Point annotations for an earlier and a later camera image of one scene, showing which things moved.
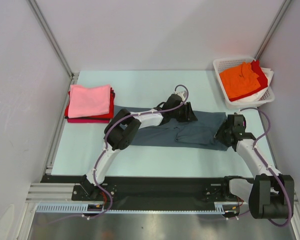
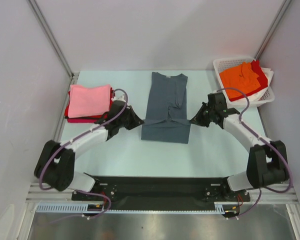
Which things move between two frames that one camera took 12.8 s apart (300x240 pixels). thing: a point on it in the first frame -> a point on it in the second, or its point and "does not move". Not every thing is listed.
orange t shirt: (239, 80) does not move
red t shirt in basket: (262, 78) does not move
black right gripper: (222, 133) -> (202, 117)
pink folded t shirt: (86, 101) does not move
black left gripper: (189, 115) -> (135, 120)
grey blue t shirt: (199, 134) -> (166, 119)
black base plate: (150, 193) does not move
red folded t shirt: (108, 115) does not move
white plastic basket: (221, 65) does not move
